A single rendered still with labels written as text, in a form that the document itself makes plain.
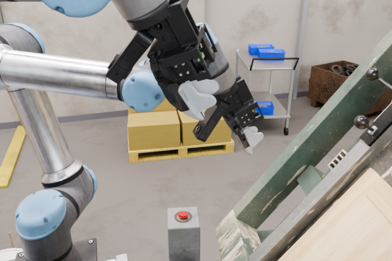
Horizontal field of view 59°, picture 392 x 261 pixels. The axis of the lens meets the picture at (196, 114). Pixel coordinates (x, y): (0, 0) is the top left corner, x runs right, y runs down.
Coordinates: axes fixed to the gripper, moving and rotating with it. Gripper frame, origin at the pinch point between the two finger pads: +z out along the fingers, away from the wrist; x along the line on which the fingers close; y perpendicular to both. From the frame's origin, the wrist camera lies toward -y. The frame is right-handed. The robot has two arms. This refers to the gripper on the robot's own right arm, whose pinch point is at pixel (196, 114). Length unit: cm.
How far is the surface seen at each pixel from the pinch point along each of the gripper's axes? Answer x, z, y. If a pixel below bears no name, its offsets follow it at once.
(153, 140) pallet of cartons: 177, 163, -155
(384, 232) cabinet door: 5, 52, 25
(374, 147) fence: 29, 49, 28
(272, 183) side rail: 37, 70, -7
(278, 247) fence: 12, 69, -5
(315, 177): 36, 68, 8
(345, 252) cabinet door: 4, 58, 15
